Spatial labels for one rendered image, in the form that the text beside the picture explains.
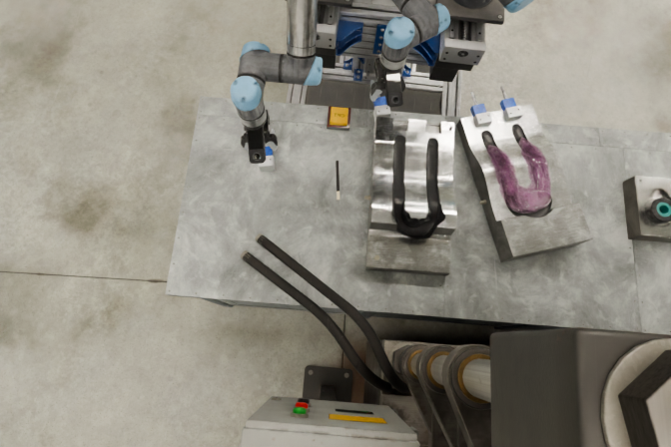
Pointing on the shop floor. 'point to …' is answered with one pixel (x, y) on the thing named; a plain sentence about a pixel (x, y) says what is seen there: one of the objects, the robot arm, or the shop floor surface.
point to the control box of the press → (326, 417)
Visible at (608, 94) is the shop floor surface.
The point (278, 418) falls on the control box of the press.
